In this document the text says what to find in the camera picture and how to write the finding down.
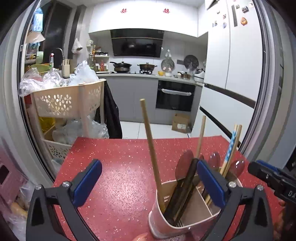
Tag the black handled spoon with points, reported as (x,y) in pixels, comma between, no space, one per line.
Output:
(214,161)

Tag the black cloth hanging on cart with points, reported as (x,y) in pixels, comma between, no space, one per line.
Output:
(111,114)

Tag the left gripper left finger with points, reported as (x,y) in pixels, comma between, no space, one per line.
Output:
(43,222)

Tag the cardboard box on floor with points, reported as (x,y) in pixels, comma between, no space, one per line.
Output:
(181,123)

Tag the person's right hand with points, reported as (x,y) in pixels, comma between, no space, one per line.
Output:
(284,227)

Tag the white refrigerator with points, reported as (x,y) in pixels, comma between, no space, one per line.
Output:
(233,68)

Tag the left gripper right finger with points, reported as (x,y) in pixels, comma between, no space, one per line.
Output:
(255,223)

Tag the dark grey handled spoon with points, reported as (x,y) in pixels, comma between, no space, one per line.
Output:
(237,167)

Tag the blue patterned chopstick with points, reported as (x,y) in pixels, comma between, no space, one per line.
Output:
(231,144)

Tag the pink plastic stool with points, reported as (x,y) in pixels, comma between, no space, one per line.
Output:
(11,179)

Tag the black range hood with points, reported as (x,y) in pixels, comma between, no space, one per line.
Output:
(137,42)

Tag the beige plastic storage cart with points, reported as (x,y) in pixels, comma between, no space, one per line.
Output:
(69,102)

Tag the person's left hand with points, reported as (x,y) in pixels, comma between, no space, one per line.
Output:
(141,237)

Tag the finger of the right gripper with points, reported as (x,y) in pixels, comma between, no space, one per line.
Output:
(268,173)

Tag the built-in black oven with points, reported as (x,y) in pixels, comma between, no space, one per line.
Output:
(175,96)

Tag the black wok on stove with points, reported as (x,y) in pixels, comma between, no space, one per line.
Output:
(121,67)

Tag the thin wooden chopstick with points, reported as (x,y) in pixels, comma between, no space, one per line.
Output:
(233,150)

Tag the plain wooden chopstick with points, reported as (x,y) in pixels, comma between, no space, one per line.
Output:
(152,152)

